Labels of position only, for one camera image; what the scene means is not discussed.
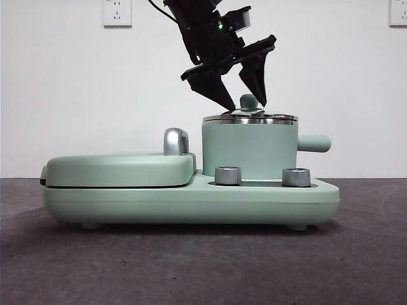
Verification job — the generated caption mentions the glass lid with green knob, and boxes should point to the glass lid with green knob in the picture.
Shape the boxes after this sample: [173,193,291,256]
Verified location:
[202,94,299,121]

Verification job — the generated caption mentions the silver control knob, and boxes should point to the silver control knob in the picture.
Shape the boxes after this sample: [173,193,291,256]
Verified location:
[282,167,312,187]
[214,165,243,186]

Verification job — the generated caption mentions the green hinged griddle cover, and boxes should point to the green hinged griddle cover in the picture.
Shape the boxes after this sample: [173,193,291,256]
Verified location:
[40,152,198,188]

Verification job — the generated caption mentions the green breakfast machine base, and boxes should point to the green breakfast machine base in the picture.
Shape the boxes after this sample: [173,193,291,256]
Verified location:
[43,170,341,230]

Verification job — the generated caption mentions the pale grey left camera box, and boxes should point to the pale grey left camera box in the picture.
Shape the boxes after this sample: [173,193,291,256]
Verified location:
[235,8,252,32]

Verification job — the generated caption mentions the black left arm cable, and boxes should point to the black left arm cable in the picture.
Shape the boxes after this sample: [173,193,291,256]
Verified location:
[146,0,181,26]

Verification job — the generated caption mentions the chrome cover handle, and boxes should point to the chrome cover handle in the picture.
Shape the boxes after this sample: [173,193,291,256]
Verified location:
[163,127,191,156]

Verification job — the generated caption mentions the green steamer pot with handle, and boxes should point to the green steamer pot with handle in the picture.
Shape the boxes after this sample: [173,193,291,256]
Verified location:
[202,118,333,179]

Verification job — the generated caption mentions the white wall socket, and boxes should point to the white wall socket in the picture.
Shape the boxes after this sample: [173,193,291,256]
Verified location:
[389,0,407,28]
[102,0,133,28]

